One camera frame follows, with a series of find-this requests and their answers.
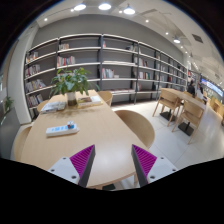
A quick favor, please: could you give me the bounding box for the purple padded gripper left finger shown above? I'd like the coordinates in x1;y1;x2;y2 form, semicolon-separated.
48;144;97;189

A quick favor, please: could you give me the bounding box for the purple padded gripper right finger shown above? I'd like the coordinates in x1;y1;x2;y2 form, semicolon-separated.
130;143;178;188

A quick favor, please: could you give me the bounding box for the blue white charger plug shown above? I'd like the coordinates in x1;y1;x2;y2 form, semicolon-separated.
67;121;74;129

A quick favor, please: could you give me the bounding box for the white power strip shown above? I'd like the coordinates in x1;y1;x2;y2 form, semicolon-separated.
46;124;79;137

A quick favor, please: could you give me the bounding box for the wooden chair near right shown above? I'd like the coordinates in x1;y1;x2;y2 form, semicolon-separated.
116;110;155;148

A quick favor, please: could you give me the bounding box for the book stack on table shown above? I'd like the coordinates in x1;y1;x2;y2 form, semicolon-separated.
77;96;102;108

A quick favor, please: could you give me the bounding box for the open magazine on table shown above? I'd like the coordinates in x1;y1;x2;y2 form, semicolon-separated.
41;102;66;113

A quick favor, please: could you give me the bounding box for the wooden chair near left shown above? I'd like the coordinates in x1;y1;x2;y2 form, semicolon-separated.
14;126;31;161

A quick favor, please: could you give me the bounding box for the wooden chair far end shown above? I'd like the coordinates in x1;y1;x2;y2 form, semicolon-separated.
98;91;113;105

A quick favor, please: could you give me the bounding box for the green potted plant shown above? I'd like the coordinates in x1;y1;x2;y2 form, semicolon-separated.
50;67;90;106

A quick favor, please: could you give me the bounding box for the person in dark clothes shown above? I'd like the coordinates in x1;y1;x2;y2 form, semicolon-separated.
187;80;195;97

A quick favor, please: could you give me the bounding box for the small plant at left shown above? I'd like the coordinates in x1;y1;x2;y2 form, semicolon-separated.
4;96;14;113

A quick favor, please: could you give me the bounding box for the grey wall bookshelf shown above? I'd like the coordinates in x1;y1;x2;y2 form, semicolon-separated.
24;33;187;117

